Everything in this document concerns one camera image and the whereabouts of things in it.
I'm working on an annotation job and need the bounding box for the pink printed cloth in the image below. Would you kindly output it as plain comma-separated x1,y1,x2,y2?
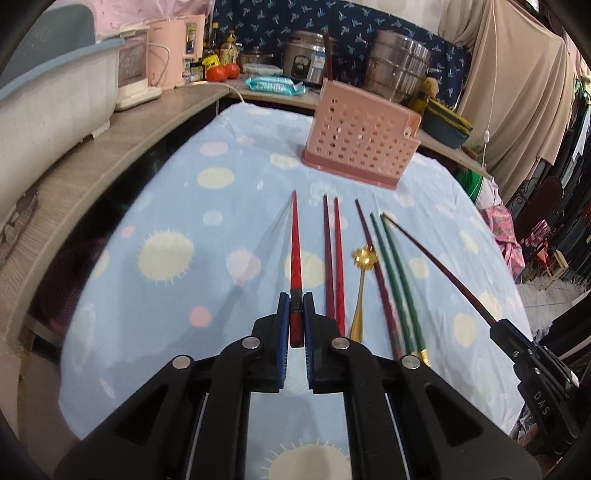
92,0,214,38

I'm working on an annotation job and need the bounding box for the row of hanging clothes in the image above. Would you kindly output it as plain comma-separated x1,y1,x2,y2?
505,46,591,289

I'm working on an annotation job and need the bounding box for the clear container green lid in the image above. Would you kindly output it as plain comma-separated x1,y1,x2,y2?
242,62,283,78

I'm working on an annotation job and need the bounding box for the pink electric kettle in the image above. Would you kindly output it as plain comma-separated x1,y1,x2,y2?
145,14,206,88

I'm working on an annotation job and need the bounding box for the blue bowl yellow inside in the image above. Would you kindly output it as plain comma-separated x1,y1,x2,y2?
425,97,472,125
422,115,474,149
424,108,474,134

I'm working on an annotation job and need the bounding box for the white cable with switch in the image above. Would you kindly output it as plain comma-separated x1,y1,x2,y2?
479,0,502,167

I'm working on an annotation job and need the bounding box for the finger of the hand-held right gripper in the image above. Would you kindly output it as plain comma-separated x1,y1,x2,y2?
498,318,579,389
489,322,544,378

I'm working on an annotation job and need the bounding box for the steel steamer pot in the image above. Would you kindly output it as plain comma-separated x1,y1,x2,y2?
365,28,432,104

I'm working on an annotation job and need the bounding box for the small steel pot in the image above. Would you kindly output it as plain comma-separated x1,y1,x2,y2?
239,46,273,68

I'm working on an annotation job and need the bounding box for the wooden side shelf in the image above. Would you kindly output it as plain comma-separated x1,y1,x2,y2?
0,83,232,370

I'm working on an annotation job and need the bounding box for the steel rice cooker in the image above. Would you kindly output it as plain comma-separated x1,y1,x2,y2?
281,30,326,88

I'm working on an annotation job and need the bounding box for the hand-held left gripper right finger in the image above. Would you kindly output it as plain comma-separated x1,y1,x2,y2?
302,293,542,480

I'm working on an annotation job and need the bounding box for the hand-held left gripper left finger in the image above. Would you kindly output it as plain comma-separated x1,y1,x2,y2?
53,293,291,480

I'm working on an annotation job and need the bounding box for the navy printed cloth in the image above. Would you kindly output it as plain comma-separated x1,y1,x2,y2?
212,0,472,100

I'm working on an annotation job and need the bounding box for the white kitchen appliance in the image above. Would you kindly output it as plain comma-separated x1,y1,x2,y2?
113,25,163,112

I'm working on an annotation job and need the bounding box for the gold flower spoon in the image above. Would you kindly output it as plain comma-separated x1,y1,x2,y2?
348,247,378,344

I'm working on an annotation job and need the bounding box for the beige hanging cloth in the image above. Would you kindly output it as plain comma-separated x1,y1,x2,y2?
438,0,580,204

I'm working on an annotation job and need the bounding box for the wooden kitchen counter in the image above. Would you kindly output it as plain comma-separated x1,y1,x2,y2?
228,76,492,180

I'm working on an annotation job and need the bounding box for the blue printed blanket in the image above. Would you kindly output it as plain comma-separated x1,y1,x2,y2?
60,104,532,480

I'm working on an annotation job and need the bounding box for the pink plastic utensil holder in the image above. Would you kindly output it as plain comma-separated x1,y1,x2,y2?
300,78,423,191

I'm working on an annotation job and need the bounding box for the white kettle power cable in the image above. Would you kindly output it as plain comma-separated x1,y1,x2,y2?
198,80,245,106

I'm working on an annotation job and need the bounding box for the pink floral cloth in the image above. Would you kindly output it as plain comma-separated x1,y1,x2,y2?
480,203,523,278

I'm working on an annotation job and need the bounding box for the blue wet wipes pack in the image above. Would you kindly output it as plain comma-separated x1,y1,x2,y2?
245,76,306,96

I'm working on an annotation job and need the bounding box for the dark wooden chair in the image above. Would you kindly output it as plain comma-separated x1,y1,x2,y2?
512,178,565,245

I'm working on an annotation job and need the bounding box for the white tub blue rim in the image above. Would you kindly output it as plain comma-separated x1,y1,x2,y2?
0,4,125,217

